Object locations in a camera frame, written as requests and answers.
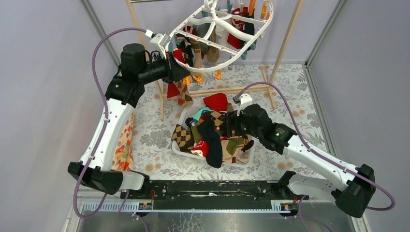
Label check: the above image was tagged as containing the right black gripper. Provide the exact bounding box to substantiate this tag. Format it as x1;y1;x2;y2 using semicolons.
220;109;262;139

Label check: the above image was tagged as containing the dark navy sock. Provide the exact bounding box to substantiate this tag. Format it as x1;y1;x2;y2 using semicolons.
197;119;222;168

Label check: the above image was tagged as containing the red snowflake christmas sock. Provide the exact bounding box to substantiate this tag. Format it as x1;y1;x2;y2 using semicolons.
190;140;210;157

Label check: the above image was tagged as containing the white round clip hanger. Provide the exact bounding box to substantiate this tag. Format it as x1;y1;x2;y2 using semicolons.
170;0;274;73

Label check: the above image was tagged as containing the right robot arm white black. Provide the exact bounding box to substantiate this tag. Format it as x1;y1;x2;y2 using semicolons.
222;104;376;218

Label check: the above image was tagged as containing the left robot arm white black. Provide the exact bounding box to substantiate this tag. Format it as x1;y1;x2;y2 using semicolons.
68;43;190;199

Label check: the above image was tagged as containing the red hanging sock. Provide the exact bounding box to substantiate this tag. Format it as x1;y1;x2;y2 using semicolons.
167;83;180;99

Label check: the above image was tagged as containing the patchwork brown green sock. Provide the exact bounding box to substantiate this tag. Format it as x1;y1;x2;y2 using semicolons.
220;135;255;165

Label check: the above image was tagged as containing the red sock behind basket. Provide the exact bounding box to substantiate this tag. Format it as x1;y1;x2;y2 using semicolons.
203;93;228;111

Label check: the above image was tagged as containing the white laundry basket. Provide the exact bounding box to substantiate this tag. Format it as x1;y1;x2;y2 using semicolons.
171;103;258;168

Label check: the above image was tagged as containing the brown argyle sock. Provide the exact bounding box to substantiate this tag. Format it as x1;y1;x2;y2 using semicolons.
171;124;195;153

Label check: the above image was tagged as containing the floral grey table mat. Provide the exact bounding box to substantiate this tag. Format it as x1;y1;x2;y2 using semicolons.
132;64;328;180

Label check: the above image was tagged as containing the orange leaf patterned cloth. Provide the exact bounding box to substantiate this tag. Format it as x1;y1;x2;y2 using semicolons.
112;113;134;172

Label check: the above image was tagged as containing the wooden drying rack frame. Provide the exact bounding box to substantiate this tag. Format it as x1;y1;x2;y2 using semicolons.
126;0;304;121

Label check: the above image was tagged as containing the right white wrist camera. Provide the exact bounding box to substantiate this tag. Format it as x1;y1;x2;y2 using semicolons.
233;93;252;116

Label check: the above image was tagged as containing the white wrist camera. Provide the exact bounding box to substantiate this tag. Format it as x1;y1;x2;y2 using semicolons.
233;93;252;116
145;29;170;59

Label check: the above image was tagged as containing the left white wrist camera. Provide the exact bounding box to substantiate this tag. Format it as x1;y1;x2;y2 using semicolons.
145;29;170;59

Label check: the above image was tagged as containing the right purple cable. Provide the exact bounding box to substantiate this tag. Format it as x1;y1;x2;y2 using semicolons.
237;82;396;232

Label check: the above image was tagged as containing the purple cable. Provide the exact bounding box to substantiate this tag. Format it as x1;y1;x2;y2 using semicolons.
73;27;151;232
237;82;396;232

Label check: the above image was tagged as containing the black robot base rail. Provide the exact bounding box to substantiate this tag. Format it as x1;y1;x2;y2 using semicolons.
120;180;302;211

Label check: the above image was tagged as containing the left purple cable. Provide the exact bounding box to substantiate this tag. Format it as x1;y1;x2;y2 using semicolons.
73;27;151;232

